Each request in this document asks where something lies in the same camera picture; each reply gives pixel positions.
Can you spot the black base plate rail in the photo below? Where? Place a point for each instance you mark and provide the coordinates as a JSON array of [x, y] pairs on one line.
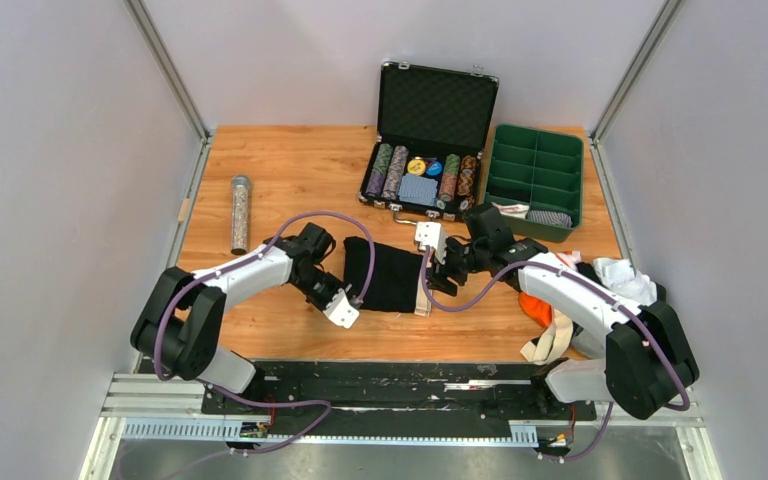
[[399, 399]]

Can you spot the cream white garment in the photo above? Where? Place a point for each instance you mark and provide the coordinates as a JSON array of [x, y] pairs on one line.
[[552, 343]]

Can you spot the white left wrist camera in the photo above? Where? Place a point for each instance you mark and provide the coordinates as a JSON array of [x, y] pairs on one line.
[[340, 311]]

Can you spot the black poker chip case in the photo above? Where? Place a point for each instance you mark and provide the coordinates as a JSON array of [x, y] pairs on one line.
[[432, 113]]

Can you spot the white rolled cloth in tray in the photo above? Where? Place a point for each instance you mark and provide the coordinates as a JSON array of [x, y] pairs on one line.
[[516, 211]]

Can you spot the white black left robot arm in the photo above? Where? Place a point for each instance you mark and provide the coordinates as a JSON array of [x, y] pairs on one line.
[[181, 321]]

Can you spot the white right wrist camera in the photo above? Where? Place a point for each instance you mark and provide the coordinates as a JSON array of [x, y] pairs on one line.
[[430, 237]]

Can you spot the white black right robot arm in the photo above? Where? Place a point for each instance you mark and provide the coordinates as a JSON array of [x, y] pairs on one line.
[[648, 363]]

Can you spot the black garment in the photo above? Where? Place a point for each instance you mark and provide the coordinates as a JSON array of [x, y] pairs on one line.
[[589, 272]]

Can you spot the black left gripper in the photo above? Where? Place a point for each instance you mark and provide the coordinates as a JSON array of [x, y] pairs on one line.
[[337, 285]]

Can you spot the black underwear cream waistband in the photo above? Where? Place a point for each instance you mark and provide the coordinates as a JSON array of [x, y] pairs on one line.
[[394, 284]]

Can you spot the orange garment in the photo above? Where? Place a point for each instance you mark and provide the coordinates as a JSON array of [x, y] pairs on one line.
[[538, 310]]

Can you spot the clear tube of chips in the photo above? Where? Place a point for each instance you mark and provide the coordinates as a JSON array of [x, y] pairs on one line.
[[240, 214]]

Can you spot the green divided tray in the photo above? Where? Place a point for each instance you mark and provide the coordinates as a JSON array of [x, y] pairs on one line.
[[540, 168]]

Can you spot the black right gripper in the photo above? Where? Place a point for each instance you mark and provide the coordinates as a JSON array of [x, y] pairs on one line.
[[438, 273]]

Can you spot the aluminium frame rail front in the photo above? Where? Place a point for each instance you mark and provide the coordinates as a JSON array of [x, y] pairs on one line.
[[137, 406]]

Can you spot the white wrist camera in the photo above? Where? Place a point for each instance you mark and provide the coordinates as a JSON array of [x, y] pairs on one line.
[[340, 311], [430, 237]]

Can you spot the grey striped underwear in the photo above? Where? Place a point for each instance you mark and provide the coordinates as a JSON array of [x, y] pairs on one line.
[[550, 218]]

